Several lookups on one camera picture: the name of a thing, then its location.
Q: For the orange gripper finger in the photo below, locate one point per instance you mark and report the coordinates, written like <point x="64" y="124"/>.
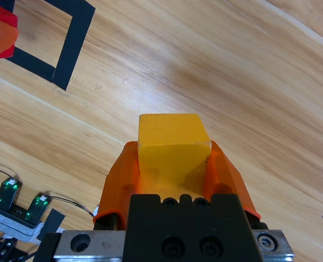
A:
<point x="224" y="177"/>
<point x="118" y="185"/>
<point x="0" y="35"/>

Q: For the red wooden cube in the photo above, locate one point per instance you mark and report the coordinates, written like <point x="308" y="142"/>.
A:
<point x="3" y="11"/>

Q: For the yellow wooden cube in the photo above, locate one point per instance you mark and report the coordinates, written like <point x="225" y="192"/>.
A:
<point x="172" y="136"/>

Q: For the black tape rectangle outline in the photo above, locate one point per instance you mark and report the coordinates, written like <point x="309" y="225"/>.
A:
<point x="74" y="46"/>

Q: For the black tape piece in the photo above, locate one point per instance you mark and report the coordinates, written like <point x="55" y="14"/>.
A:
<point x="51" y="223"/>

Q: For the black slot sensor green lights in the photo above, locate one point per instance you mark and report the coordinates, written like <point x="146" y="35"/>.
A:
<point x="19" y="213"/>

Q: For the grey metal sensor plate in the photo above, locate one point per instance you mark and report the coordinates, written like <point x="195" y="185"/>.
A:
<point x="8" y="227"/>

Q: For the black metal bracket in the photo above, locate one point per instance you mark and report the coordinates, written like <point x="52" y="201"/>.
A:
<point x="3" y="249"/>

